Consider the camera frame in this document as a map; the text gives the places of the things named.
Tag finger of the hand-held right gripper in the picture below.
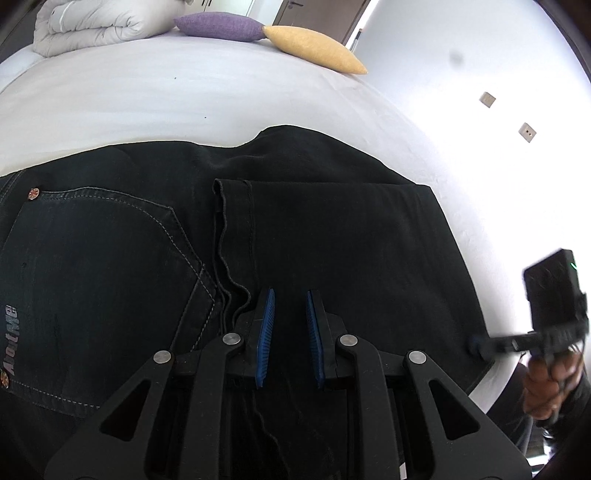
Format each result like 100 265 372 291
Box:
466 334 519 361

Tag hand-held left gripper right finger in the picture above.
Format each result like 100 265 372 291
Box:
305 289 532 480

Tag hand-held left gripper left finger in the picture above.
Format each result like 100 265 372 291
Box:
44 287 278 480

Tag black denim pants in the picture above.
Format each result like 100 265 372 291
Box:
0 124 497 480

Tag person's right hand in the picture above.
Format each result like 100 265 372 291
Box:
525 352 580 421

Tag bed with white sheet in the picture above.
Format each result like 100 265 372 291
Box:
0 21 536 416

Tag yellow pillow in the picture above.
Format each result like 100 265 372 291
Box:
262 25 369 75

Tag purple pillow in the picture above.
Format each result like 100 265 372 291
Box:
173 12 267 43

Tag brown door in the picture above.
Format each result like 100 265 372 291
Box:
272 0 372 44

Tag cream wardrobe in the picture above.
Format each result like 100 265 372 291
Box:
185 0 282 26

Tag folded beige duvet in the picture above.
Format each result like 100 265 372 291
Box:
33 0 178 58

